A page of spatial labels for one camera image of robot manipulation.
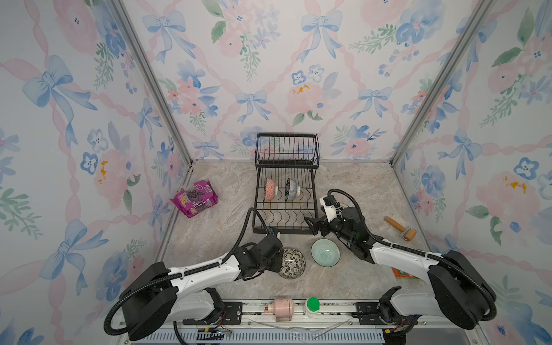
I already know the grey floral patterned bowl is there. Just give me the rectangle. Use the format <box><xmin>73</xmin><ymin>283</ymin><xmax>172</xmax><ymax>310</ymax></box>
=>
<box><xmin>278</xmin><ymin>247</ymin><xmax>306</xmax><ymax>280</ymax></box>

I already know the light green bowl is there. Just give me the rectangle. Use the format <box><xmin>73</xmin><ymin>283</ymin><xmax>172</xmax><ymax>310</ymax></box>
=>
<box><xmin>310</xmin><ymin>239</ymin><xmax>341</xmax><ymax>267</ymax></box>

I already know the dark blue striped bowl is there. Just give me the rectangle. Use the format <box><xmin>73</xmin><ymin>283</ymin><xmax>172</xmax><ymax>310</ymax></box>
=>
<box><xmin>285</xmin><ymin>178</ymin><xmax>300</xmax><ymax>202</ymax></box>

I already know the red patterned bowl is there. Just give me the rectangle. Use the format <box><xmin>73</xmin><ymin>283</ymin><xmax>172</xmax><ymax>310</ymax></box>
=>
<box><xmin>264</xmin><ymin>178</ymin><xmax>278</xmax><ymax>202</ymax></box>

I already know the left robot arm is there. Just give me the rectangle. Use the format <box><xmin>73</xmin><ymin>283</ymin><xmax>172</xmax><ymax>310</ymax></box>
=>
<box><xmin>103</xmin><ymin>231</ymin><xmax>284</xmax><ymax>341</ymax></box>

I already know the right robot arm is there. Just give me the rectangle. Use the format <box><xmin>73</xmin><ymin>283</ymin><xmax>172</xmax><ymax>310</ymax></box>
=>
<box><xmin>306</xmin><ymin>188</ymin><xmax>497</xmax><ymax>335</ymax></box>

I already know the black two-tier dish rack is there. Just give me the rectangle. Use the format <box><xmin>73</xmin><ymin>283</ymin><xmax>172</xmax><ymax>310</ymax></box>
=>
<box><xmin>252</xmin><ymin>132</ymin><xmax>320</xmax><ymax>234</ymax></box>

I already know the pink cup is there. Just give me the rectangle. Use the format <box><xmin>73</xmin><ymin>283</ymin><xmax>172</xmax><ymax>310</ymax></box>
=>
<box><xmin>264</xmin><ymin>298</ymin><xmax>295</xmax><ymax>322</ymax></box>

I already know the wooden roller tool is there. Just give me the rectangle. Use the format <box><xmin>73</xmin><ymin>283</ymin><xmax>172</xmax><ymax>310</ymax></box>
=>
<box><xmin>384</xmin><ymin>216</ymin><xmax>418</xmax><ymax>242</ymax></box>

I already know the green lid bottle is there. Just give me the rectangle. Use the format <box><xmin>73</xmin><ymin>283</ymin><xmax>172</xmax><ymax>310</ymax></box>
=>
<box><xmin>304</xmin><ymin>297</ymin><xmax>321</xmax><ymax>318</ymax></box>

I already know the orange food packet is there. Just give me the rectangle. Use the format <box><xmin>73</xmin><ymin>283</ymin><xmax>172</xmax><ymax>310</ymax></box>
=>
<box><xmin>392</xmin><ymin>267</ymin><xmax>417</xmax><ymax>279</ymax></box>

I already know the purple snack bag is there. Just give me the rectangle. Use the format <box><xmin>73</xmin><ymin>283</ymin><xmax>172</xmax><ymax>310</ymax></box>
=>
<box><xmin>171</xmin><ymin>180</ymin><xmax>219</xmax><ymax>219</ymax></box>

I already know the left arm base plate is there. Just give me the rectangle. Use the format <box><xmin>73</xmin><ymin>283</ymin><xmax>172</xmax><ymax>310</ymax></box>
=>
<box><xmin>182</xmin><ymin>302</ymin><xmax>243</xmax><ymax>326</ymax></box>

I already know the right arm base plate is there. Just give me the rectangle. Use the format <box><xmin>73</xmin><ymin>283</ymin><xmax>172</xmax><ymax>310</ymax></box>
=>
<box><xmin>352</xmin><ymin>302</ymin><xmax>418</xmax><ymax>328</ymax></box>

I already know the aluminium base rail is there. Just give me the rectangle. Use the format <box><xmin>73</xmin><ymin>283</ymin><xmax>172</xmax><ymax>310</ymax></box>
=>
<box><xmin>109</xmin><ymin>297</ymin><xmax>490</xmax><ymax>345</ymax></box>

